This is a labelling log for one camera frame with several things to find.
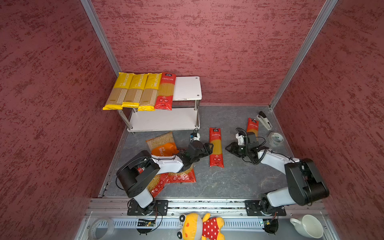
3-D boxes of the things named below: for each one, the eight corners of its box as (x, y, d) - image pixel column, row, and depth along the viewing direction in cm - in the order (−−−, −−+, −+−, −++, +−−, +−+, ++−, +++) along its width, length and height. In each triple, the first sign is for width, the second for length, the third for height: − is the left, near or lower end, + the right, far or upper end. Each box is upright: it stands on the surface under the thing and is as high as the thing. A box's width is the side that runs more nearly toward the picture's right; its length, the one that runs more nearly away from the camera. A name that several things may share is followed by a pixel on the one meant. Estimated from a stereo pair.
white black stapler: (265, 130, 108) (268, 126, 105) (255, 115, 118) (257, 111, 114) (270, 129, 109) (273, 125, 106) (260, 114, 119) (262, 110, 115)
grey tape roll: (269, 146, 100) (271, 144, 97) (265, 134, 106) (267, 131, 103) (284, 146, 100) (287, 144, 97) (278, 134, 106) (281, 131, 103)
